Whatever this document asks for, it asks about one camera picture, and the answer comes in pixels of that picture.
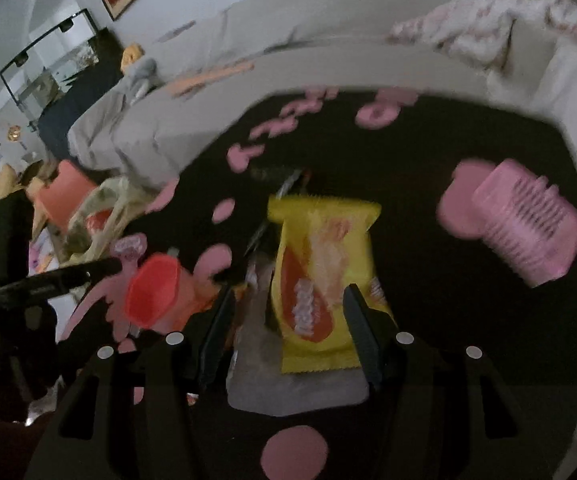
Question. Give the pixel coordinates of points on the orange plastic child chair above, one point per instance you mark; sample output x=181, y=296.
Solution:
x=66, y=192

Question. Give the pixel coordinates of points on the yellow plush toy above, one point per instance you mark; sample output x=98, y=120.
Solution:
x=132, y=56

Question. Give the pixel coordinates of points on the glass fish tank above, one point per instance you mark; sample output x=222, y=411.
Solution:
x=53, y=70

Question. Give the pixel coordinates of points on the bin with pale yellow bag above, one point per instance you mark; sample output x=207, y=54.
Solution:
x=113, y=200

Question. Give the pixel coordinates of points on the grey plush toy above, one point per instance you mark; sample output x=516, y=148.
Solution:
x=141, y=77

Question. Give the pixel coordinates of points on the pink ribbed plastic brush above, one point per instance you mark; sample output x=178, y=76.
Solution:
x=528, y=220

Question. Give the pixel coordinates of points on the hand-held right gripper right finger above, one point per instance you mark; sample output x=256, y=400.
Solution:
x=363, y=337

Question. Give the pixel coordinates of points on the dark fish tank cabinet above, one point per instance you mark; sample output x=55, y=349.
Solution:
x=78, y=100

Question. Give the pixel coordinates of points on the pink patterned white blanket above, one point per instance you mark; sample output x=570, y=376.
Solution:
x=473, y=30

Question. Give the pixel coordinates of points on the yellow snack packet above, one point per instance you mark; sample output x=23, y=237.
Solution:
x=318, y=270

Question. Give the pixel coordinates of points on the black pink printed tablecloth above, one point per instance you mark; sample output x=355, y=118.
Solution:
x=443, y=360

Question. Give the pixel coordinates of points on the grey covered sofa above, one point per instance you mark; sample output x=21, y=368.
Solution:
x=133, y=130

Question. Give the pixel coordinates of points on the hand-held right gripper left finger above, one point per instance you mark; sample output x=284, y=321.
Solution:
x=217, y=342

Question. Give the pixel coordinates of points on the orange round wall decoration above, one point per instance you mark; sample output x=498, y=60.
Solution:
x=14, y=133

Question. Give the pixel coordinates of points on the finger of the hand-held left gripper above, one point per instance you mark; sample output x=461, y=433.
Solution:
x=63, y=277

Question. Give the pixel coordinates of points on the pink cup with red rim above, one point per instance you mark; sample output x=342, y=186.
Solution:
x=151, y=295

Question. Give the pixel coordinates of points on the white colourful print snack packet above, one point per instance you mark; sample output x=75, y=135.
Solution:
x=268, y=390

